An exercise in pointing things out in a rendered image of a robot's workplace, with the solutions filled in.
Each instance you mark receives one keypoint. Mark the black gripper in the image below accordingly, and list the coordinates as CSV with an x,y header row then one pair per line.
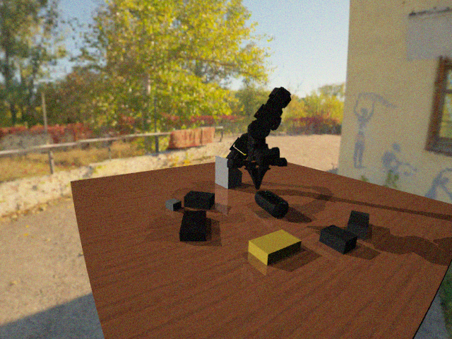
x,y
258,173

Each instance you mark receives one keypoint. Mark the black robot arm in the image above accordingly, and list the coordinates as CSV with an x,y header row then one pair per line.
x,y
268,118

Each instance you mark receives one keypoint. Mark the dark grey switch panel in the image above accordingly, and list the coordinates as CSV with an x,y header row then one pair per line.
x,y
276,206

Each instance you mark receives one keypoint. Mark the yellow rectangular block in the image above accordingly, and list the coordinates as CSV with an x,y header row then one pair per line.
x,y
274,246

